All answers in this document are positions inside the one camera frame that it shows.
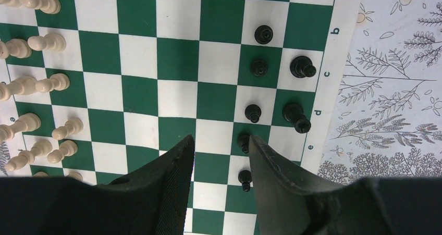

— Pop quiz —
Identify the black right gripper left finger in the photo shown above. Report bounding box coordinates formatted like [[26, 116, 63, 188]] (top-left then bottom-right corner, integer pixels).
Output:
[[1, 135, 195, 234]]

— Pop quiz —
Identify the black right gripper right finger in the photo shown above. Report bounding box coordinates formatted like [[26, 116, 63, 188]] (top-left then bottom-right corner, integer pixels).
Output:
[[249, 135, 441, 234]]

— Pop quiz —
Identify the green white chess board mat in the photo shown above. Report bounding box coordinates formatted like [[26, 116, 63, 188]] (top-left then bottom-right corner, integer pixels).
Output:
[[1, 0, 360, 234]]

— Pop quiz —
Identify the white chess pieces row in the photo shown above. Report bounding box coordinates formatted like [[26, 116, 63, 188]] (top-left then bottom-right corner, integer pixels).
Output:
[[1, 0, 84, 171]]

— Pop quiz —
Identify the floral table cloth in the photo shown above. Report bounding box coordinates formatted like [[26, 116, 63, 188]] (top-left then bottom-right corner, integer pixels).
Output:
[[316, 0, 441, 184]]

